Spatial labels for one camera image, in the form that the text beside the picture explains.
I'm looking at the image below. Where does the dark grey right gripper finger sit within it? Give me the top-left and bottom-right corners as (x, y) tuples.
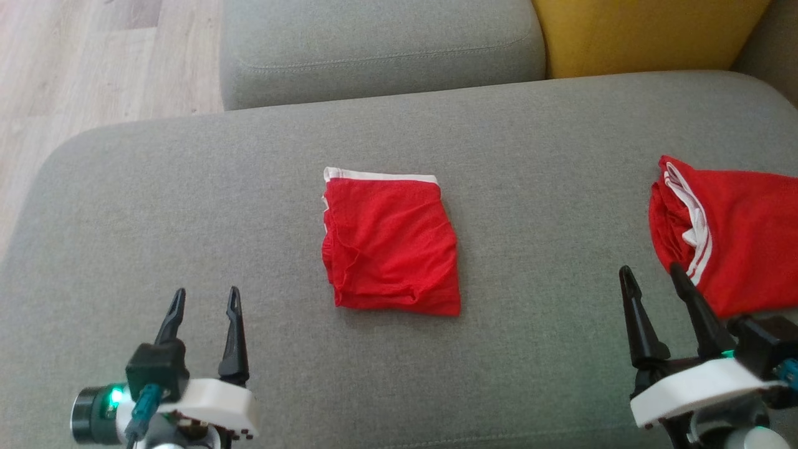
(619, 264), (671, 369)
(669, 262), (737, 360)

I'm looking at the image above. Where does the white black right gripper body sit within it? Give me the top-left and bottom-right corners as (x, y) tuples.
(629, 352), (790, 431)

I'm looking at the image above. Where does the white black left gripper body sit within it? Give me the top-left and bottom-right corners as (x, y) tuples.
(70, 377), (260, 445)

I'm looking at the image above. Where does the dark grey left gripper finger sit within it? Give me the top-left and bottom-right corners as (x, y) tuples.
(154, 287), (186, 347)
(218, 286), (250, 387)

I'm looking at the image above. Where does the red Bulls 23 jersey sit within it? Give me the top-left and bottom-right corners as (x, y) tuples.
(648, 155), (798, 319)

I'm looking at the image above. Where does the red shorts white waistband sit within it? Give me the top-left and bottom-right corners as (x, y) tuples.
(321, 167), (462, 317)

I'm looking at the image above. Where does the grey fabric sofa seat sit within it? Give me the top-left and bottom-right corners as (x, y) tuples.
(0, 70), (798, 449)

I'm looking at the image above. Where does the grey sofa side cushion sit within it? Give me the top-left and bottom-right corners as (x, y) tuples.
(731, 0), (798, 108)

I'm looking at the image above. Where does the large yellow sofa cushion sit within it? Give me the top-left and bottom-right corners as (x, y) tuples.
(531, 0), (774, 80)

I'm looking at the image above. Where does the grey sofa back cushion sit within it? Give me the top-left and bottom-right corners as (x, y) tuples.
(219, 0), (548, 112)

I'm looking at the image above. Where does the left camera cable teal plug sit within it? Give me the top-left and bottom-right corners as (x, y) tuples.
(123, 383), (164, 449)

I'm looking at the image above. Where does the camera cable teal plug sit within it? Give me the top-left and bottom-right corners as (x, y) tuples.
(775, 357), (798, 392)
(123, 383), (164, 449)

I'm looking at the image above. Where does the right camera cable teal plug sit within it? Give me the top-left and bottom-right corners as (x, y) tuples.
(775, 357), (798, 392)

